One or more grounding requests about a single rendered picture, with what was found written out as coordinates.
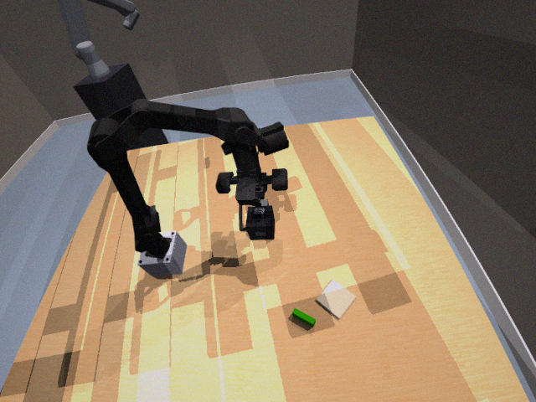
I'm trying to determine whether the green rectangular block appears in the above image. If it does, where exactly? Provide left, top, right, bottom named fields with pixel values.
left=292, top=308, right=316, bottom=327

